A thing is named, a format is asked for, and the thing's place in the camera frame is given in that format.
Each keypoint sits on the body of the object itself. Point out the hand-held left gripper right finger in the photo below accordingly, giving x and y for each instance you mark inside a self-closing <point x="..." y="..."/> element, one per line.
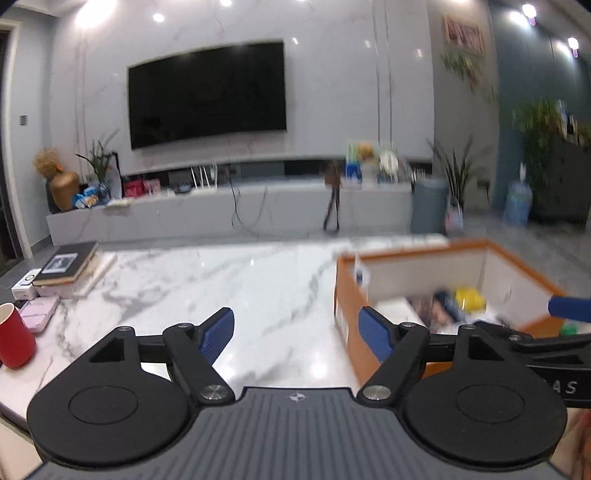
<point x="375" y="334"/>

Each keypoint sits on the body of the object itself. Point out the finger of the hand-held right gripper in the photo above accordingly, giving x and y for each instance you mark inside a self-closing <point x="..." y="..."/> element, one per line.
<point x="549" y="345"/>
<point x="570" y="308"/>

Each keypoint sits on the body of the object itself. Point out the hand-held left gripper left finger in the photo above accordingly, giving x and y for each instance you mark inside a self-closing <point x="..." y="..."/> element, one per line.
<point x="217" y="334"/>

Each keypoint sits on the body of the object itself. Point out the small green item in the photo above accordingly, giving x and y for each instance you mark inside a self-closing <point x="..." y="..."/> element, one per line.
<point x="570" y="329"/>

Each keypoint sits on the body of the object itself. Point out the orange cardboard box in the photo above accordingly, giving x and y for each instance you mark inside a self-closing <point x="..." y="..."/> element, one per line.
<point x="351" y="300"/>

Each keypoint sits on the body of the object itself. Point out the printed picture box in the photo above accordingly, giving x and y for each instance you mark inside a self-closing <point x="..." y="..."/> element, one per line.
<point x="425" y="309"/>

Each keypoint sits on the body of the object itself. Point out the white packet blue label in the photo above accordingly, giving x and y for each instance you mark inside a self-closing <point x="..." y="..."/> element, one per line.
<point x="361" y="277"/>

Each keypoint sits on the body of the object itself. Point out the dark blue spray can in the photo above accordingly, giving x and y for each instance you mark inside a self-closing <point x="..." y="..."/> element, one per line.
<point x="450" y="302"/>

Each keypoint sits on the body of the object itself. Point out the yellow round packet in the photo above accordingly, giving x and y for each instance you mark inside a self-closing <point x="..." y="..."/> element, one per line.
<point x="471" y="299"/>

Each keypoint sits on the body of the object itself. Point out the blue water jug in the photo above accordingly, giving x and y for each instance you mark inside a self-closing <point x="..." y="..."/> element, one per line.
<point x="518" y="201"/>

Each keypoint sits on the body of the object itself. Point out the dark cabinet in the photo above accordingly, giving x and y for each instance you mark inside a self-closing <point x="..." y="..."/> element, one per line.
<point x="570" y="184"/>

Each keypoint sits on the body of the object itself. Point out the marble television console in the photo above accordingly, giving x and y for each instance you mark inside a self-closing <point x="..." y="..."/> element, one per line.
<point x="184" y="214"/>

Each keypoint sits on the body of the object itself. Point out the grey trash bin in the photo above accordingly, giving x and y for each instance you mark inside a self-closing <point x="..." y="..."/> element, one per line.
<point x="428" y="207"/>

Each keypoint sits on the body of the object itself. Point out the small woven bag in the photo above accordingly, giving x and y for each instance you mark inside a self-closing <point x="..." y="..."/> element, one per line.
<point x="454" y="218"/>

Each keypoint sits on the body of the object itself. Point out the white router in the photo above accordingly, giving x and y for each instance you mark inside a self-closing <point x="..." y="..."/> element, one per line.
<point x="204" y="187"/>

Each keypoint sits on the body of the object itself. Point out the black set-top box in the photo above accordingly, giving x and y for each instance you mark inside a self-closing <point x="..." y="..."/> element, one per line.
<point x="182" y="188"/>

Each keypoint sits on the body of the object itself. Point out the white basket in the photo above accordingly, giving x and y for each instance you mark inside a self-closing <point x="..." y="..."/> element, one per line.
<point x="371" y="175"/>

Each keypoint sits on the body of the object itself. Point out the pink gift box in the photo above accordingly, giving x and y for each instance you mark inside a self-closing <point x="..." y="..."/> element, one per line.
<point x="152" y="186"/>

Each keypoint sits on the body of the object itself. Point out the blue tissue pack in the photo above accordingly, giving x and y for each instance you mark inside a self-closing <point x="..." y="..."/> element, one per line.
<point x="353" y="173"/>

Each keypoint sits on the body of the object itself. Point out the loose papers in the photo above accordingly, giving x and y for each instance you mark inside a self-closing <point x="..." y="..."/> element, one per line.
<point x="121" y="202"/>

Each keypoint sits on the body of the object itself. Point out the black book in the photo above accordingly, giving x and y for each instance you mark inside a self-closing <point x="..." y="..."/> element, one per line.
<point x="64" y="265"/>

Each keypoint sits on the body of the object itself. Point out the red gift box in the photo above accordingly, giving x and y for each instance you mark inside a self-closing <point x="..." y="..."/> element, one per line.
<point x="133" y="189"/>

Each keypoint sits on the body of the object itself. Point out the round white fan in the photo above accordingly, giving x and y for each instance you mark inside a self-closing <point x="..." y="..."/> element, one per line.
<point x="388" y="162"/>

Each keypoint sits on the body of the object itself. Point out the leafy green plant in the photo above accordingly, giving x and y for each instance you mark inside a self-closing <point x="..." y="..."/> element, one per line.
<point x="538" y="138"/>

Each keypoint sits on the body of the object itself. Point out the long-leaf floor plant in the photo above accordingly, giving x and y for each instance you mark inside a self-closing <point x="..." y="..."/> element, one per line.
<point x="459" y="175"/>

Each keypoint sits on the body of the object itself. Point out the pink case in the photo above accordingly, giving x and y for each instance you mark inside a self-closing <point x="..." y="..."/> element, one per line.
<point x="39" y="314"/>

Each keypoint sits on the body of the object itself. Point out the brown teddy bear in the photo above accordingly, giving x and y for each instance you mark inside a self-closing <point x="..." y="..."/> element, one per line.
<point x="365" y="152"/>

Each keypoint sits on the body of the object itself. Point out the green picture board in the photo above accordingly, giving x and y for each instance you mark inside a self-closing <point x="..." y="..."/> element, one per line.
<point x="352" y="150"/>

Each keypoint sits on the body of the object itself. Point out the blue snack bags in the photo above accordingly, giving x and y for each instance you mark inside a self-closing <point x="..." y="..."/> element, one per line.
<point x="85" y="197"/>

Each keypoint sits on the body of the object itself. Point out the small white device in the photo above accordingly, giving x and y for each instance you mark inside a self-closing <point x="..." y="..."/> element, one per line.
<point x="25" y="286"/>

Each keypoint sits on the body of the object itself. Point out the red cup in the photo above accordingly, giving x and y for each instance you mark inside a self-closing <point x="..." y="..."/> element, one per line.
<point x="16" y="339"/>

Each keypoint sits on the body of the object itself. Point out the narrow-leaf potted plant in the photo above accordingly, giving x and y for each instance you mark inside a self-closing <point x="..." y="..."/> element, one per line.
<point x="99" y="168"/>

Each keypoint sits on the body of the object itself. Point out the gold vase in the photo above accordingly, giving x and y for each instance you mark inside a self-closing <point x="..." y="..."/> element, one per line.
<point x="64" y="191"/>

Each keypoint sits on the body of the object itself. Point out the dried yellow flowers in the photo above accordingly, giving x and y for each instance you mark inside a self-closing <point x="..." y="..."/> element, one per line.
<point x="47" y="162"/>

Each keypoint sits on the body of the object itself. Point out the hanging vine plant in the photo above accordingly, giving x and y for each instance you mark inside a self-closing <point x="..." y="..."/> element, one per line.
<point x="466" y="71"/>

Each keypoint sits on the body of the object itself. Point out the brown camera bag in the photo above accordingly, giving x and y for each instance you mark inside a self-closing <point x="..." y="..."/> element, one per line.
<point x="331" y="177"/>

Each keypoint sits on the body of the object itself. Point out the black wall television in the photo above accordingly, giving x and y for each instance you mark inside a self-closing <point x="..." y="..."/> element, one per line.
<point x="207" y="92"/>

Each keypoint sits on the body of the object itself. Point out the framed wall picture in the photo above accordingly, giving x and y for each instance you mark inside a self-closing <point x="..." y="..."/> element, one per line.
<point x="464" y="34"/>

